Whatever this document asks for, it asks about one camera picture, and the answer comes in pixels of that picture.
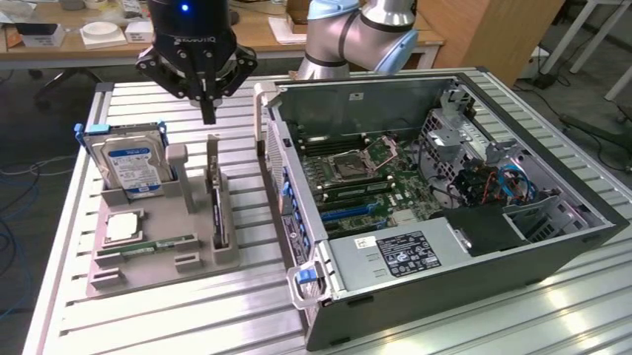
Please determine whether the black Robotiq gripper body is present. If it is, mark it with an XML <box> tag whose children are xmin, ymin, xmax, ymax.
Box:
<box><xmin>145</xmin><ymin>0</ymin><xmax>239</xmax><ymax>84</ymax></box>

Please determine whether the black graphics card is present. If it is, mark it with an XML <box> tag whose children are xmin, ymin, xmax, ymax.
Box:
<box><xmin>204</xmin><ymin>133</ymin><xmax>231</xmax><ymax>256</ymax></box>

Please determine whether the small white labelled box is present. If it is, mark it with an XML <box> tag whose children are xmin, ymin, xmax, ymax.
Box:
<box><xmin>122</xmin><ymin>20</ymin><xmax>154</xmax><ymax>44</ymax></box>

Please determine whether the grey foil packet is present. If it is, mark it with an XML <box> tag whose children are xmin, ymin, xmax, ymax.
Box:
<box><xmin>120</xmin><ymin>0</ymin><xmax>149</xmax><ymax>19</ymax></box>

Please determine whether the white box with round hole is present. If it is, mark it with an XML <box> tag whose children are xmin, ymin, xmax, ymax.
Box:
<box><xmin>77</xmin><ymin>21</ymin><xmax>128</xmax><ymax>50</ymax></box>

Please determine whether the brown cardboard box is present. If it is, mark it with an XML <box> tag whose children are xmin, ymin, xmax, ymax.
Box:
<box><xmin>284</xmin><ymin>0</ymin><xmax>316</xmax><ymax>26</ymax></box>

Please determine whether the hard disk with blue carrier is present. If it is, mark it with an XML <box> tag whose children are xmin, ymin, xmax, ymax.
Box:
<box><xmin>72</xmin><ymin>121</ymin><xmax>168</xmax><ymax>200</ymax></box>

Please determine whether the wooden desk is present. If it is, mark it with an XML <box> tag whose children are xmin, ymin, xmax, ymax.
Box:
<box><xmin>0</xmin><ymin>0</ymin><xmax>444</xmax><ymax>71</ymax></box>

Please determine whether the black RAM slot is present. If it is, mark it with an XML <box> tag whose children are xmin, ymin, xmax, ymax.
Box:
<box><xmin>299</xmin><ymin>137</ymin><xmax>367</xmax><ymax>146</ymax></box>
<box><xmin>300</xmin><ymin>141</ymin><xmax>368</xmax><ymax>151</ymax></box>
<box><xmin>303</xmin><ymin>146</ymin><xmax>371</xmax><ymax>156</ymax></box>
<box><xmin>296</xmin><ymin>132</ymin><xmax>364</xmax><ymax>142</ymax></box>

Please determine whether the white box with black top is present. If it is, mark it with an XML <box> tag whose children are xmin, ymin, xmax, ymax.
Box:
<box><xmin>13</xmin><ymin>22</ymin><xmax>66</xmax><ymax>48</ymax></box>

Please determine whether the CPU socket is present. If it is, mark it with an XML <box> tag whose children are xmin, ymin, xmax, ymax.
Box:
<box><xmin>328</xmin><ymin>149</ymin><xmax>379</xmax><ymax>184</ymax></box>

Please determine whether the metal socket cover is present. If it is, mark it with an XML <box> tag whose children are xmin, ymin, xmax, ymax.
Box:
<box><xmin>363</xmin><ymin>135</ymin><xmax>402</xmax><ymax>166</ymax></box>

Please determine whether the grey parts rack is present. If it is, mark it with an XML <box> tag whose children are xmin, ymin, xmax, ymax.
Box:
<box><xmin>85</xmin><ymin>143</ymin><xmax>243</xmax><ymax>299</ymax></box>

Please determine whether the labelled RAM stick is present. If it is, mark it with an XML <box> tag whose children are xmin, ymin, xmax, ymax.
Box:
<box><xmin>320</xmin><ymin>180</ymin><xmax>395</xmax><ymax>199</ymax></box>

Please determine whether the silver CPU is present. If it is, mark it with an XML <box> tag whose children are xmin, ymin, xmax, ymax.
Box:
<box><xmin>105</xmin><ymin>213</ymin><xmax>141</xmax><ymax>240</ymax></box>

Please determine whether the blue expansion slot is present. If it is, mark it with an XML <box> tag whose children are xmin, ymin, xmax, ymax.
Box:
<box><xmin>319</xmin><ymin>206</ymin><xmax>374</xmax><ymax>223</ymax></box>

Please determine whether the green RAM stick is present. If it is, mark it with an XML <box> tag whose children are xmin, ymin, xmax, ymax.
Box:
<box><xmin>96</xmin><ymin>236</ymin><xmax>199</xmax><ymax>258</ymax></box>

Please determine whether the perforated metal drive cage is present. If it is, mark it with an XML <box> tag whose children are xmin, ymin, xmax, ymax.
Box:
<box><xmin>418</xmin><ymin>107</ymin><xmax>501</xmax><ymax>186</ymax></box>

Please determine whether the green motherboard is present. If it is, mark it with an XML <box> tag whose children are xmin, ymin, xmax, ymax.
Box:
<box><xmin>295</xmin><ymin>131</ymin><xmax>444</xmax><ymax>240</ymax></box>

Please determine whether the wooden cabinet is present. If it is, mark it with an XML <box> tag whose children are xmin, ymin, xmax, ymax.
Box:
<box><xmin>432</xmin><ymin>0</ymin><xmax>566</xmax><ymax>88</ymax></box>

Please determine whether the black connector block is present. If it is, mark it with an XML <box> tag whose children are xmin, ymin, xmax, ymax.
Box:
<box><xmin>451</xmin><ymin>169</ymin><xmax>490</xmax><ymax>206</ymax></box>

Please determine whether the grey power supply unit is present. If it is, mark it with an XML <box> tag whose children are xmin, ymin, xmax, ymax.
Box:
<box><xmin>315</xmin><ymin>216</ymin><xmax>472</xmax><ymax>293</ymax></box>

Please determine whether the white bin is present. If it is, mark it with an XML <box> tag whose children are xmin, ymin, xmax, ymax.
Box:
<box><xmin>521</xmin><ymin>46</ymin><xmax>553</xmax><ymax>81</ymax></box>

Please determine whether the black air shroud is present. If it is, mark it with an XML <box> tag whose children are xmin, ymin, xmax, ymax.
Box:
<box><xmin>440</xmin><ymin>206</ymin><xmax>527</xmax><ymax>259</ymax></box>

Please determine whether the metal disk bay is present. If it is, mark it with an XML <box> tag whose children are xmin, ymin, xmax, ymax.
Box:
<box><xmin>501</xmin><ymin>195</ymin><xmax>591</xmax><ymax>245</ymax></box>

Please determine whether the black PC case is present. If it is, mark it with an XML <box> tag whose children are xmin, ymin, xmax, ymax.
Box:
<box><xmin>251</xmin><ymin>70</ymin><xmax>632</xmax><ymax>352</ymax></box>

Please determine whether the grey case handle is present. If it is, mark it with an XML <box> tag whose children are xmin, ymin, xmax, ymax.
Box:
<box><xmin>284</xmin><ymin>263</ymin><xmax>331</xmax><ymax>308</ymax></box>
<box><xmin>251</xmin><ymin>81</ymin><xmax>277</xmax><ymax>109</ymax></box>

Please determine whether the blue floor cable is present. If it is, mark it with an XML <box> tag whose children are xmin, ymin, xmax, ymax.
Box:
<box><xmin>0</xmin><ymin>158</ymin><xmax>44</xmax><ymax>322</ymax></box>

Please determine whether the red data wire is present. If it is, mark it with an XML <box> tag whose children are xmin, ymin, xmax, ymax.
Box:
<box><xmin>482</xmin><ymin>168</ymin><xmax>496</xmax><ymax>203</ymax></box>

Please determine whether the blue data wire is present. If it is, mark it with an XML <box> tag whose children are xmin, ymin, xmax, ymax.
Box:
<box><xmin>496</xmin><ymin>164</ymin><xmax>538</xmax><ymax>205</ymax></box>

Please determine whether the white table frame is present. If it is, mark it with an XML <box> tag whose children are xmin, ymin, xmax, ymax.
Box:
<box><xmin>539</xmin><ymin>0</ymin><xmax>632</xmax><ymax>101</ymax></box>

